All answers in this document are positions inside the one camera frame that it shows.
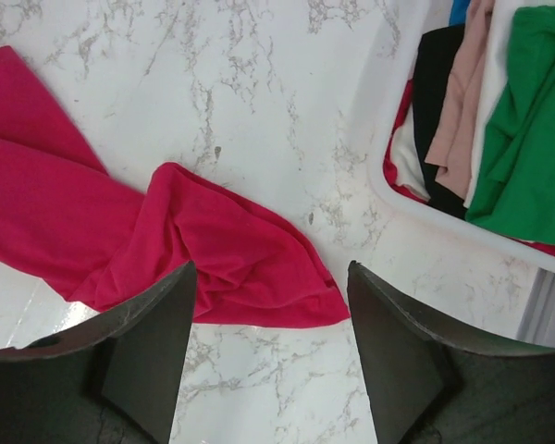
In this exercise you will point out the white t shirt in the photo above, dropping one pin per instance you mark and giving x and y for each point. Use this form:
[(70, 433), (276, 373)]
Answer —
[(494, 78)]

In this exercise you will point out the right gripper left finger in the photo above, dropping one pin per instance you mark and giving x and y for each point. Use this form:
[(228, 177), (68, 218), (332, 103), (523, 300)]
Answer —
[(113, 378)]

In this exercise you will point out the white plastic laundry basket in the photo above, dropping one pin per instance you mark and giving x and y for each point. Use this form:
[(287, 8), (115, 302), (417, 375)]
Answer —
[(377, 109)]

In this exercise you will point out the blue t shirt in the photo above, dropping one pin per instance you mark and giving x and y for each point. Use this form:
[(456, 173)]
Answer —
[(458, 12)]

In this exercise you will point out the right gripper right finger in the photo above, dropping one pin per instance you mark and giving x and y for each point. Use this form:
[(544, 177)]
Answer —
[(431, 378)]

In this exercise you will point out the pink red t shirt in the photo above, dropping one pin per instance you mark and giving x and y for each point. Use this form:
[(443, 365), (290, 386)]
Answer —
[(98, 241)]

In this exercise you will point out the black t shirt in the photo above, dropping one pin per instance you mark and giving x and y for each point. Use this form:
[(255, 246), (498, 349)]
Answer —
[(435, 55)]

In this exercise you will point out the green t shirt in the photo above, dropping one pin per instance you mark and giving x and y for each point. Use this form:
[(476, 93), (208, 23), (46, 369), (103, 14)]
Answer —
[(515, 191)]

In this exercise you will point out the beige t shirt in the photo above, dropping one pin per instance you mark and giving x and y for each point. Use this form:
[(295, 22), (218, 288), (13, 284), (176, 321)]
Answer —
[(452, 145)]

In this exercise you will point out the red garment in basket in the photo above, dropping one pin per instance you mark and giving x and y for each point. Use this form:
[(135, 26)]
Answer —
[(401, 167)]

